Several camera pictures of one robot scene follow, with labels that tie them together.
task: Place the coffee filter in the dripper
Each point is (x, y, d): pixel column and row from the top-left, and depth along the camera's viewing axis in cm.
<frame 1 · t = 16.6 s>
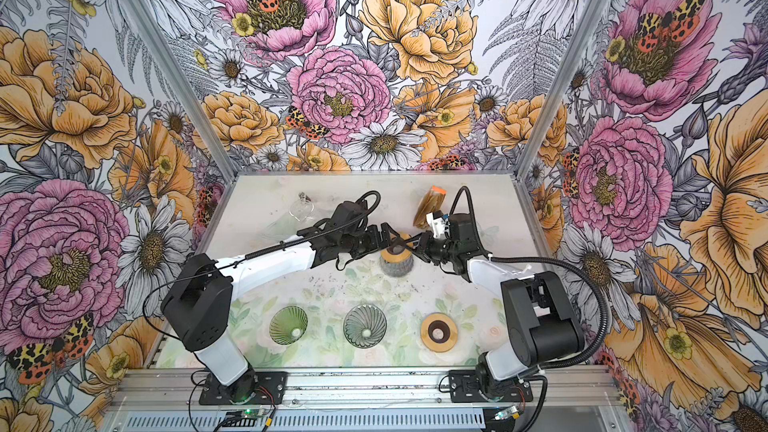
left hand: (386, 248, 86), fingers open
right hand: (404, 251, 87), fingers closed
brown coffee filter stack: (432, 201, 104), point 9 cm above the table
green glass dripper: (288, 324, 83), point 4 cm above the table
grey glass dripper: (365, 326, 83), point 3 cm above the table
clear glass flask: (286, 225, 109), on the table

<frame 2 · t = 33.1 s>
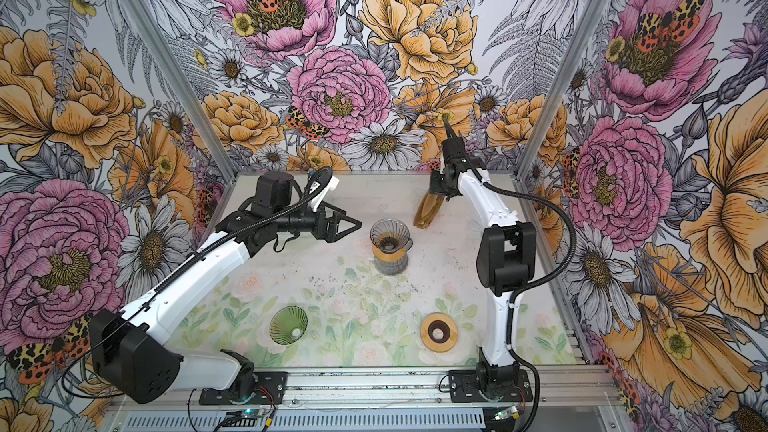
left hand: (348, 227, 73), fingers open
right hand: (438, 194, 96), fingers closed
grey glass dripper: (391, 236, 90), point 13 cm above the table
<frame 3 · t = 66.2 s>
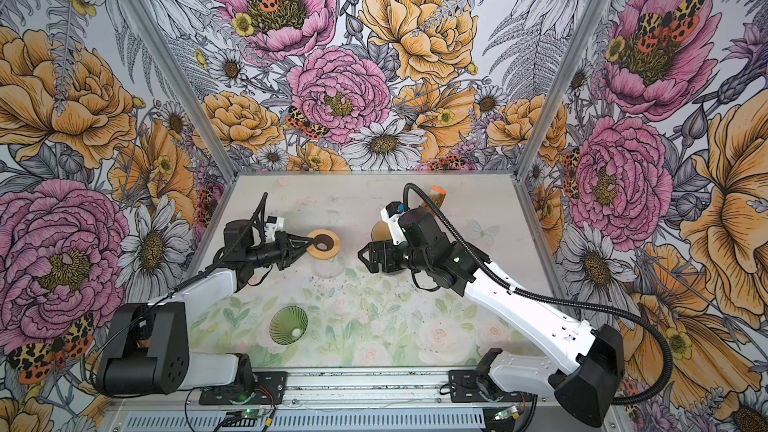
left hand: (313, 248, 85), fingers closed
right hand: (374, 263, 71), fingers open
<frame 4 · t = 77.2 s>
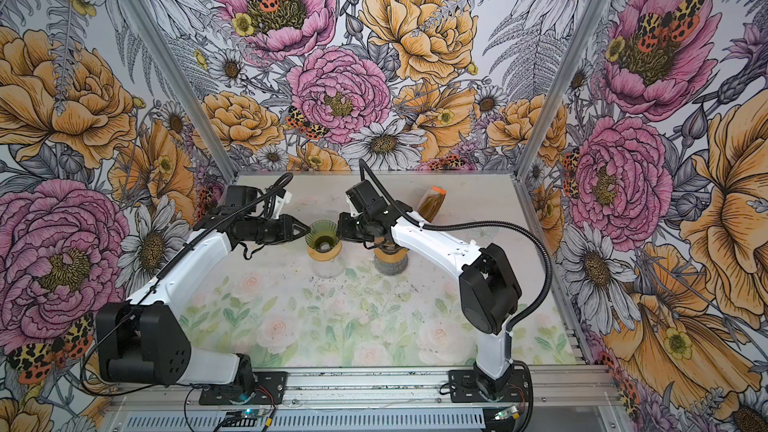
left hand: (305, 239, 83), fingers open
right hand: (338, 242, 82), fingers closed
green glass dripper: (323, 235, 89), point 14 cm above the table
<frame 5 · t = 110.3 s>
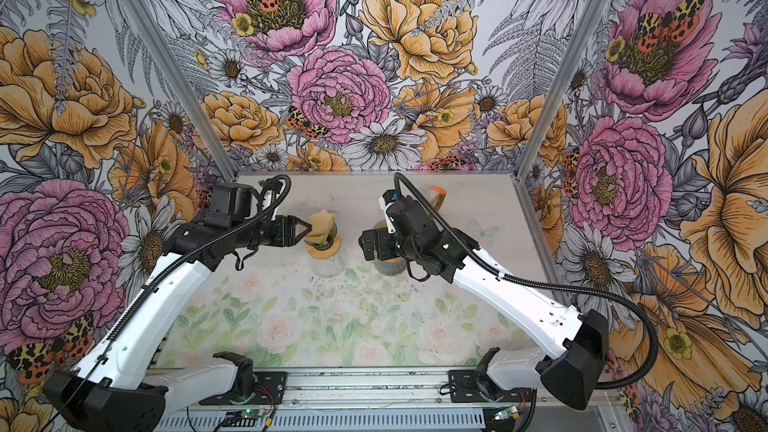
left hand: (300, 238, 73), fingers open
right hand: (377, 248, 73), fingers open
brown coffee filter: (321, 224, 86), point 18 cm above the table
